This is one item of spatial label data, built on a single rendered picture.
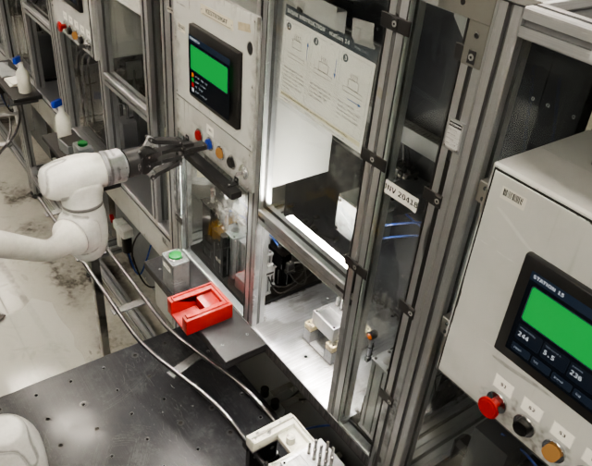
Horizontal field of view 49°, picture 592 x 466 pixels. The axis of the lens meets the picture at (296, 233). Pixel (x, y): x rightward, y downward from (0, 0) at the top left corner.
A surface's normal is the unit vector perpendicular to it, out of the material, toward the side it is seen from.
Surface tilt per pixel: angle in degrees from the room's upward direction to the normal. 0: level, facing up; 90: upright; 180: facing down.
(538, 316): 90
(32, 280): 0
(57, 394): 0
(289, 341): 0
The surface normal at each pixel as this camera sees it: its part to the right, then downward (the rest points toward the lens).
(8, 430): 0.16, -0.79
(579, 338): -0.81, 0.28
